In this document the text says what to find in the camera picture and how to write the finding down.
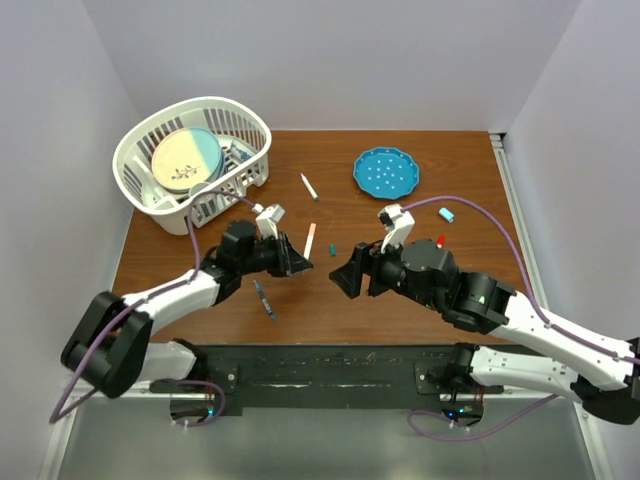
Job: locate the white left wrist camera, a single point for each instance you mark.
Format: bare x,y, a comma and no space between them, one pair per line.
267,219

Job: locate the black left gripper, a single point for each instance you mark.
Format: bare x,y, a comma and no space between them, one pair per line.
287,259

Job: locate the light blue eraser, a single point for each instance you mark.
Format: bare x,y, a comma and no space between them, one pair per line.
446,214

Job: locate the cream and blue plate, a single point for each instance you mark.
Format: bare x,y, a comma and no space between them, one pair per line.
186,157

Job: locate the blue patterned pen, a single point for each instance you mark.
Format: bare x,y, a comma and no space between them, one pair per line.
267,306

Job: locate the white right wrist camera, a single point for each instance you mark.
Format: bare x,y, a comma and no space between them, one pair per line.
398,223

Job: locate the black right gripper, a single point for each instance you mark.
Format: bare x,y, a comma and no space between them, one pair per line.
368,259

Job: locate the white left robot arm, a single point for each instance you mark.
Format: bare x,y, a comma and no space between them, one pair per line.
109,345

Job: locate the white pen with teal tip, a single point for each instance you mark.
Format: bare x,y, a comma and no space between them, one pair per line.
309,187

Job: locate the white pen with orange tip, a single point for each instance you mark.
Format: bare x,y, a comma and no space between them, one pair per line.
309,241

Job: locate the white cup in basket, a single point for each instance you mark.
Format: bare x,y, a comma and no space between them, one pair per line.
198,188

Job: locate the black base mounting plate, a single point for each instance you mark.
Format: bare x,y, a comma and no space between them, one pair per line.
396,377

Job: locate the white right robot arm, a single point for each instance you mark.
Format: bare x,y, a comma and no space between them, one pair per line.
598,372

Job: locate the blue dotted plate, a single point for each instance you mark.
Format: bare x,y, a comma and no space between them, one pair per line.
386,173

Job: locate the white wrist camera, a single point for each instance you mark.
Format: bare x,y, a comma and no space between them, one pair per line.
267,219
398,223

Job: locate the white plastic dish basket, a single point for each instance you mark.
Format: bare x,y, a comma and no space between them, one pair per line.
245,139

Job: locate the aluminium frame rail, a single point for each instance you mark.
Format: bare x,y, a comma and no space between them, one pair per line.
585,436

